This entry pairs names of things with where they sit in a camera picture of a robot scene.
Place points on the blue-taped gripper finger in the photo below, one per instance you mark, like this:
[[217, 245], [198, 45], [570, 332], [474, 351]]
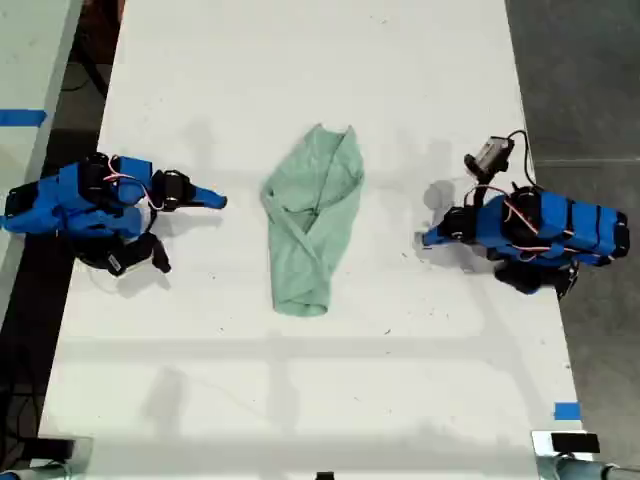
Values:
[[437, 241], [210, 206], [207, 196], [439, 230]]

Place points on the pale green T-shirt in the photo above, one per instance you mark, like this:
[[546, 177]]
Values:
[[310, 225]]

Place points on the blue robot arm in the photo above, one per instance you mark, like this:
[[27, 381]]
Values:
[[75, 200], [575, 225]]

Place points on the long blue tape strip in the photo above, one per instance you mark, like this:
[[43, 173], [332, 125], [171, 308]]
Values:
[[20, 118]]

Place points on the white side table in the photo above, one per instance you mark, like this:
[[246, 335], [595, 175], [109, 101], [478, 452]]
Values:
[[30, 60]]

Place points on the short blue tape strip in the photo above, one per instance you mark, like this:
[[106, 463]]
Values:
[[567, 411]]

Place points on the silver table clamp plate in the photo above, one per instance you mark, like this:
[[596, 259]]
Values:
[[84, 452], [540, 450]]

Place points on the small black box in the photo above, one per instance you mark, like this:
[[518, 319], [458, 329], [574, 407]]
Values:
[[575, 443], [55, 448]]

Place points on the tiny black box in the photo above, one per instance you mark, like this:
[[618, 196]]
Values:
[[325, 476]]

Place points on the grey pipe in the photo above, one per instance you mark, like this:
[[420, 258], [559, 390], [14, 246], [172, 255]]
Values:
[[30, 474], [580, 470]]

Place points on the black camera stalk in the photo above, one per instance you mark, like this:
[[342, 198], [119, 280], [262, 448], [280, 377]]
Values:
[[481, 192], [159, 252]]

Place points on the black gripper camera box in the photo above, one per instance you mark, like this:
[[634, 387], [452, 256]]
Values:
[[492, 152], [122, 262]]

